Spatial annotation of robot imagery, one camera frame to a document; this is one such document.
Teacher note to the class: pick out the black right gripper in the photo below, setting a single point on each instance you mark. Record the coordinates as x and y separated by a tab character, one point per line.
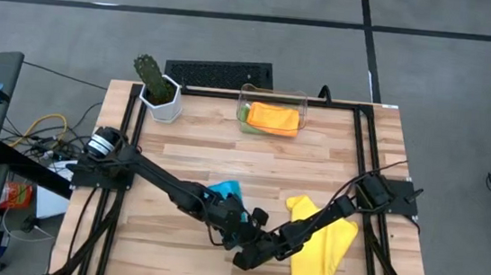
280	242

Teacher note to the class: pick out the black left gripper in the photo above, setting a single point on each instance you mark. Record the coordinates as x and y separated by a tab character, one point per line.
228	219

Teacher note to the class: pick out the blue microfiber towel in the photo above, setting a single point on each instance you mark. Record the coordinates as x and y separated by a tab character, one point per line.
227	189

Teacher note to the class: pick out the yellow microfiber towel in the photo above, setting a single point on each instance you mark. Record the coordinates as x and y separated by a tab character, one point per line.
319	262

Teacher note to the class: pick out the green microfiber towel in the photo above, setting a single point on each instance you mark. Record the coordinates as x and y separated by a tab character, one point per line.
244	121

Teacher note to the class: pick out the orange microfiber towel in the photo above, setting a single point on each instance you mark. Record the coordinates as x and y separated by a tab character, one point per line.
274	118

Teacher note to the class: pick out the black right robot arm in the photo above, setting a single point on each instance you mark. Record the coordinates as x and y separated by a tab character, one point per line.
333	211

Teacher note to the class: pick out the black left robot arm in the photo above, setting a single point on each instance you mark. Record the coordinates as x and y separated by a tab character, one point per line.
156	176

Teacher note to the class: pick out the white plant pot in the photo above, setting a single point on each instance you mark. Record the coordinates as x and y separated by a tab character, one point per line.
166	112

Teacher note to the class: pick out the clear plastic bin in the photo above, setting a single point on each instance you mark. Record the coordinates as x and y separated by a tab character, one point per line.
274	96

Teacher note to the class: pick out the black keyboard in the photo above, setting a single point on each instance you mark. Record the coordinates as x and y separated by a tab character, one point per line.
220	74

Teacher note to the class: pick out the white box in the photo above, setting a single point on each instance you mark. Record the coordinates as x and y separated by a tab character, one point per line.
51	202

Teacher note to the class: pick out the tall green cactus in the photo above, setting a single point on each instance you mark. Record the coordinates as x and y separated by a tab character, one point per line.
149	76

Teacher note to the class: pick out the orange snack packet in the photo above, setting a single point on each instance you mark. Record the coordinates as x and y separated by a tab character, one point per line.
16	196

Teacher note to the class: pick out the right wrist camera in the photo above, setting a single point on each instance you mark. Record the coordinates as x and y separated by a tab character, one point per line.
260	216

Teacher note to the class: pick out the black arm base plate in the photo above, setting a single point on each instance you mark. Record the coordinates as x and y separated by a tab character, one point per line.
101	181
401	206

